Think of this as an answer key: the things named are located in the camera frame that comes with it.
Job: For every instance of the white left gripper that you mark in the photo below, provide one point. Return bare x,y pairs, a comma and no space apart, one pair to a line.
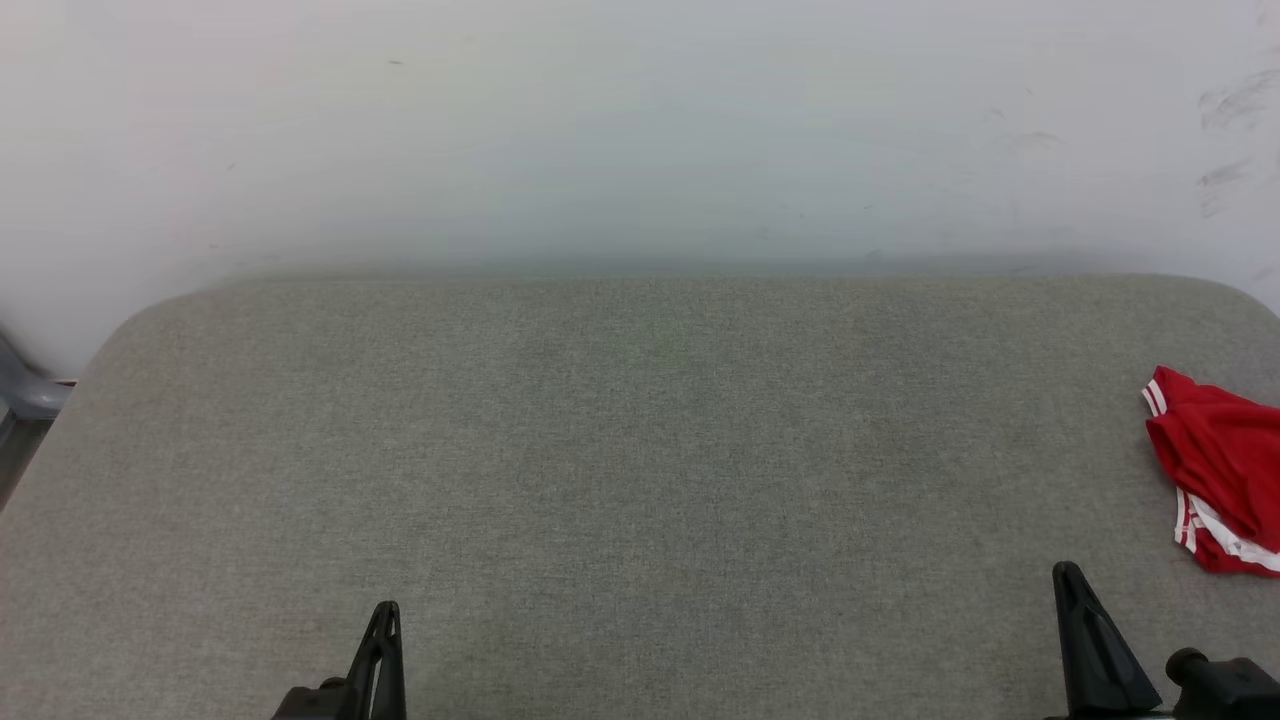
315,703

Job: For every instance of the red and white shirt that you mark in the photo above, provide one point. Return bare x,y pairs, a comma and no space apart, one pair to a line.
1225,460

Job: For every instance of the grey fabric sofa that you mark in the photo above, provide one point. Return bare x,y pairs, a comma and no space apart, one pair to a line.
640,480

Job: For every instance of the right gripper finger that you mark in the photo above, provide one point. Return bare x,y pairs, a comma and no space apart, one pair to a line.
1095,660

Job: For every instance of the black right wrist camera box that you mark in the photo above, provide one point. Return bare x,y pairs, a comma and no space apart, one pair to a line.
1230,690

